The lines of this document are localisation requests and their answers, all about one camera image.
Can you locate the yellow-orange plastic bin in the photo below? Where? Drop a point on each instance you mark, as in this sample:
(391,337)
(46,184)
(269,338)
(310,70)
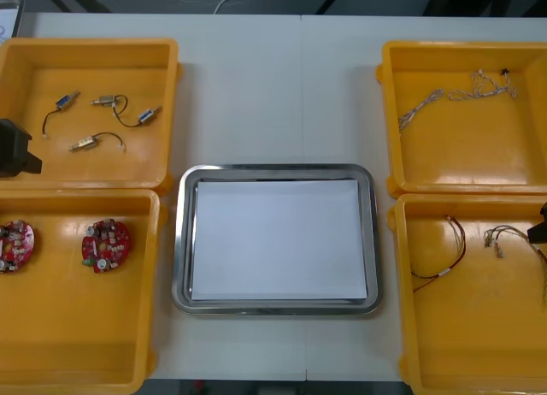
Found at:
(461,155)
(461,335)
(128,164)
(64,326)

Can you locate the red black green-yellow harness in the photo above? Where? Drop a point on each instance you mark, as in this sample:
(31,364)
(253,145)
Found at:
(445,272)
(497,252)

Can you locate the white-label metal solenoid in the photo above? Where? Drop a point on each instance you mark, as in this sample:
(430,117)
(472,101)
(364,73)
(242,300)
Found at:
(104,100)
(85,143)

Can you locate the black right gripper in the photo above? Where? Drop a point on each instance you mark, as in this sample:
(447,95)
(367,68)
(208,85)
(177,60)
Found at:
(544,210)

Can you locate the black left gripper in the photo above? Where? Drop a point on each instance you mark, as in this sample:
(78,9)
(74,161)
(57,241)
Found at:
(13,149)

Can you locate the white paper sheet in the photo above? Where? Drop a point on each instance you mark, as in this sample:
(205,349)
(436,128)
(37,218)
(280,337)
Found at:
(278,241)
(8,23)

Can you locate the round red circuit board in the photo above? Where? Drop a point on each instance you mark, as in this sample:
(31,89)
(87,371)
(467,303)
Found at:
(107,241)
(17,245)

